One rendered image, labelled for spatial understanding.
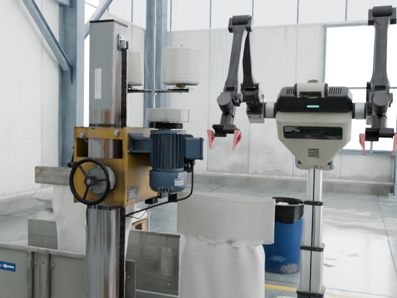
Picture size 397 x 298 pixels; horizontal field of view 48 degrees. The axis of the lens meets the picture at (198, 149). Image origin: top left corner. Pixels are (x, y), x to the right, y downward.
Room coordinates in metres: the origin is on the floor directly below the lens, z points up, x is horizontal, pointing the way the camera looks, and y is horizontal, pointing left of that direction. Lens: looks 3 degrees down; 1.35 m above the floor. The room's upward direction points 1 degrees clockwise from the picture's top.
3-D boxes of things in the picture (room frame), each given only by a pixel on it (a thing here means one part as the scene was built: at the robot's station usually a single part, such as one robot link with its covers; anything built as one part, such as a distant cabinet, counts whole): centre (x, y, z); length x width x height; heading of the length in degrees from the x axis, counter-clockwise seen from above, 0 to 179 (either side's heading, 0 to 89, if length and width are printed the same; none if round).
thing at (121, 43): (1.82, 0.31, 1.68); 0.05 x 0.03 x 0.06; 160
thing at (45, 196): (5.05, 1.50, 0.56); 0.66 x 0.43 x 0.15; 158
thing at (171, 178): (1.82, 0.12, 1.21); 0.15 x 0.15 x 0.25
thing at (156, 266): (2.67, 0.59, 0.54); 1.05 x 0.02 x 0.41; 70
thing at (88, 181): (1.68, 0.41, 1.13); 0.18 x 0.11 x 0.18; 70
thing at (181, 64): (1.97, 0.08, 1.61); 0.17 x 0.17 x 0.17
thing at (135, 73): (2.05, 0.33, 1.61); 0.15 x 0.14 x 0.17; 70
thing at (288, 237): (4.27, -0.82, 0.32); 0.51 x 0.48 x 0.65; 160
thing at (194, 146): (1.83, 0.02, 1.25); 0.10 x 0.08 x 0.12; 5
